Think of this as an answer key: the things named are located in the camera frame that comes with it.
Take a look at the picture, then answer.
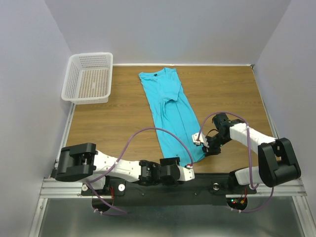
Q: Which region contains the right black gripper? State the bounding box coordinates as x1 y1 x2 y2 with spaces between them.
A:
201 132 230 156

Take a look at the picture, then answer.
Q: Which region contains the turquoise t shirt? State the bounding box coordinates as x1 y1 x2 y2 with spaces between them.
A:
139 68 205 166

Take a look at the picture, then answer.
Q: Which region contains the white perforated plastic basket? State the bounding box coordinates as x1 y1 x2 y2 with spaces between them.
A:
61 52 113 105

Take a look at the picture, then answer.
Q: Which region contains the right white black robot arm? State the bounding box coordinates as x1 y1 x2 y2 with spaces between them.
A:
192 112 301 193

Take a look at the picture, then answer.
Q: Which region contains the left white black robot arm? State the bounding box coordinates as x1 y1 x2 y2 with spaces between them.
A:
55 143 181 195

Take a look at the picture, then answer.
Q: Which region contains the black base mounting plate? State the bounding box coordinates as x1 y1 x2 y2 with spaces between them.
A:
96 173 256 206

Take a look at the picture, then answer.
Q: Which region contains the right metal knob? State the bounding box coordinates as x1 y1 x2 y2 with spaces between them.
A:
213 183 220 191

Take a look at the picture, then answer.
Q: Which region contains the left white knob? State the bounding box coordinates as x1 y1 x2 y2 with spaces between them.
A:
118 184 125 192

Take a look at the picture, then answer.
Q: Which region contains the circuit board with leds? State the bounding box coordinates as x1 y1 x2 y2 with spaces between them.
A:
226 197 248 210

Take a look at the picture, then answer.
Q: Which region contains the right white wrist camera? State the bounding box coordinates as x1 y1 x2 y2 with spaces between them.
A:
192 132 209 148

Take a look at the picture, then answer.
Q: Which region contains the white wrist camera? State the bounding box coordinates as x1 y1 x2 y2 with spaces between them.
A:
177 164 195 182
192 132 209 148

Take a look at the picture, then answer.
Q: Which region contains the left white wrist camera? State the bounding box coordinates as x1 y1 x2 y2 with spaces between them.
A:
177 164 195 182

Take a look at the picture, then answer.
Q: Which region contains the aluminium frame rail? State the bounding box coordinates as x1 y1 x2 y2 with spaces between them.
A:
39 178 307 198

